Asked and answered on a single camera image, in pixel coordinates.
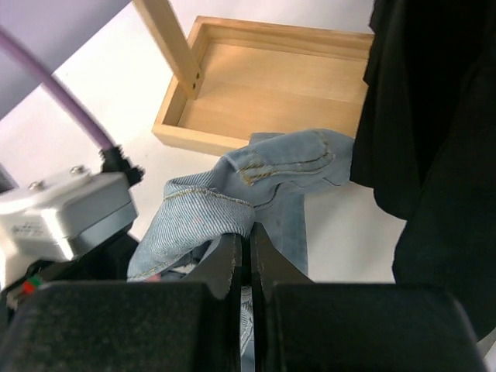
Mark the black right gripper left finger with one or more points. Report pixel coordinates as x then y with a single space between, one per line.
186 325

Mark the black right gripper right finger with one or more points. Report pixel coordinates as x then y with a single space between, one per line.
300 325

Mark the light blue buttoned denim skirt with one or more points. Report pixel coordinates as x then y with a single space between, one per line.
263 182

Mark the wooden clothes rack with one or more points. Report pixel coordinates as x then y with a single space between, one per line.
233 78

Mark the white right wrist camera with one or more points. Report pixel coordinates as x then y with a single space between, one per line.
61 218

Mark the black hanging garment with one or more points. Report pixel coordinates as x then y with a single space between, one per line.
426 144

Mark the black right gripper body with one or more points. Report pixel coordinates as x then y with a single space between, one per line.
108 261

